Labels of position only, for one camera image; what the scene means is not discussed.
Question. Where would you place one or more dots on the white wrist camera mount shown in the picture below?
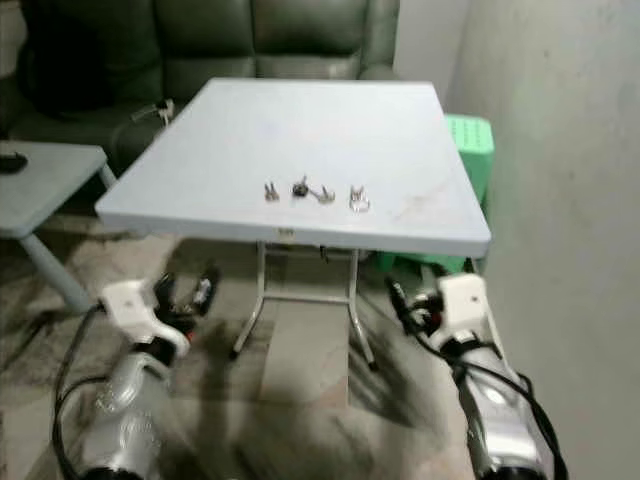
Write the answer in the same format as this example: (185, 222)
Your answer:
(130, 300)
(463, 298)

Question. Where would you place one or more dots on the light grey folding table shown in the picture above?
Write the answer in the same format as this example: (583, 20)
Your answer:
(310, 130)

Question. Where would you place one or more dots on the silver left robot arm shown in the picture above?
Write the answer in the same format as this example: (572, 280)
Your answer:
(130, 420)

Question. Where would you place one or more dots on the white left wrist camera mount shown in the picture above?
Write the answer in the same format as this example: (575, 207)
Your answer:
(130, 300)

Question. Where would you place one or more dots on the black remote control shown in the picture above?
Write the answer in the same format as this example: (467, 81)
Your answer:
(12, 161)

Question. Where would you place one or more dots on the green plastic stool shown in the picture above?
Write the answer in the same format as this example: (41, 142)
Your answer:
(472, 140)

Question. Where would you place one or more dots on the low grey side table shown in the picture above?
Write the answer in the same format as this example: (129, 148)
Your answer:
(40, 195)

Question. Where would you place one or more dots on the dark green leather sofa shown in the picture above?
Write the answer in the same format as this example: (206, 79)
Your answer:
(260, 40)

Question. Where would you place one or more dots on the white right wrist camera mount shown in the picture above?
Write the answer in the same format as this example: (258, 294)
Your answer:
(463, 298)

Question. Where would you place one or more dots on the black cushion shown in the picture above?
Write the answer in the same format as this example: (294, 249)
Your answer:
(60, 65)

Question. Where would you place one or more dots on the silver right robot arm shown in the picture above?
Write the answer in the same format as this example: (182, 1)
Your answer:
(500, 410)

